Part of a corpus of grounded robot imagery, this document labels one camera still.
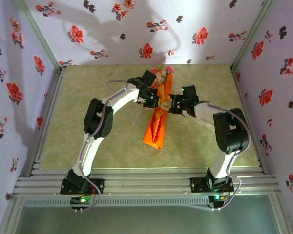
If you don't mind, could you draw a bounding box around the peach white artificial flower spray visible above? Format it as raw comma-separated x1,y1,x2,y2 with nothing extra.
150,66,167,84

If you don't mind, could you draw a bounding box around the white satin ribbon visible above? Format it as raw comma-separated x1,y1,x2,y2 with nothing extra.
131,97,173,127

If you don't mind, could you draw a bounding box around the orange wrapping paper sheet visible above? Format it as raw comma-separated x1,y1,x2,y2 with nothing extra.
143,73,174,150

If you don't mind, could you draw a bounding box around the aluminium corner post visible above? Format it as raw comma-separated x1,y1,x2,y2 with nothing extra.
14,0,63,71
231,0,275,70

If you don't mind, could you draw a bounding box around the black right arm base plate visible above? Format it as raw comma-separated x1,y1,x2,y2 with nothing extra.
189,177,235,193

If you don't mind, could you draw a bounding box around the aluminium frame cross rail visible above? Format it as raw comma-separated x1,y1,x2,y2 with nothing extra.
12,167,281,198

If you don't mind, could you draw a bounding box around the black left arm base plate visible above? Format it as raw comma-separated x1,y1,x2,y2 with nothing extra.
60,178,105,195

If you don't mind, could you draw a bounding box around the grey slotted cable duct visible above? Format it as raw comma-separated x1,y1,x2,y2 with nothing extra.
23,196,210,208

